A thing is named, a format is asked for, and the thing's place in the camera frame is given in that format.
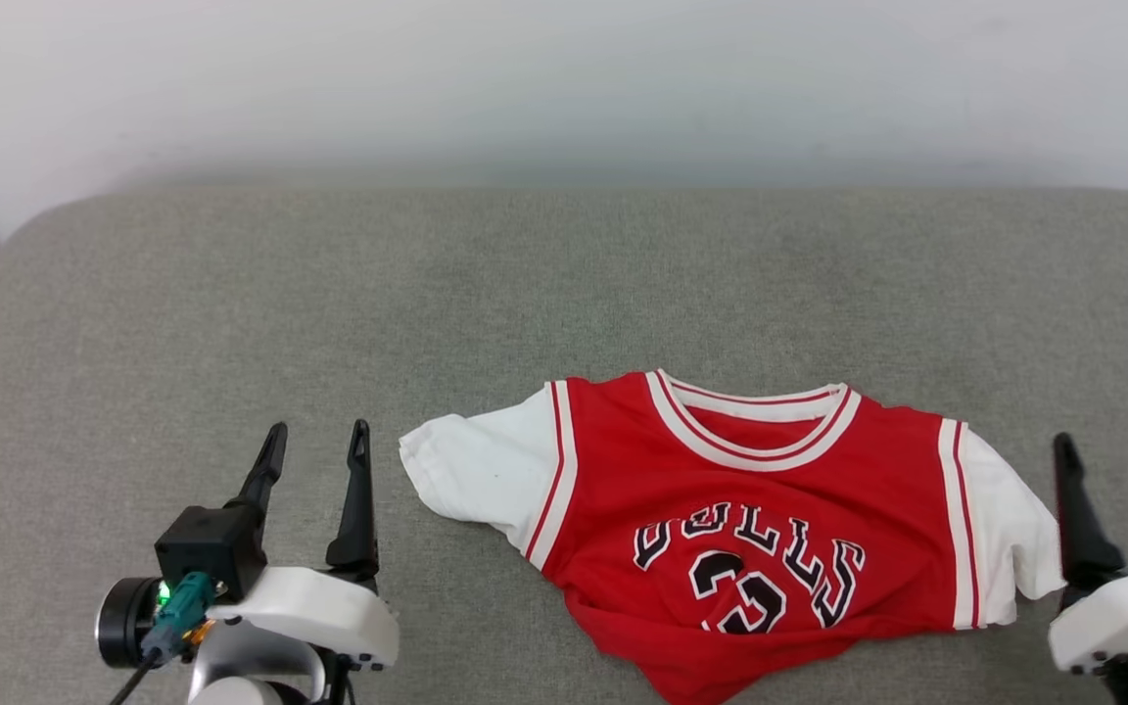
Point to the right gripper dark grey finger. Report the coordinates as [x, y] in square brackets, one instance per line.
[1081, 529]

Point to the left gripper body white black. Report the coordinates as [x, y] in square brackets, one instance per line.
[314, 607]

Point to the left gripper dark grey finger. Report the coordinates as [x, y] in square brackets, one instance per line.
[358, 519]
[265, 470]

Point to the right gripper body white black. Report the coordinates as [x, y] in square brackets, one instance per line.
[1127, 612]

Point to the red white basketball jersey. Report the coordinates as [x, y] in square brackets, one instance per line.
[770, 529]

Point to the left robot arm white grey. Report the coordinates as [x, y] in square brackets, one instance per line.
[251, 676]

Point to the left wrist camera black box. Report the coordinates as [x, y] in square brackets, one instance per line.
[211, 548]

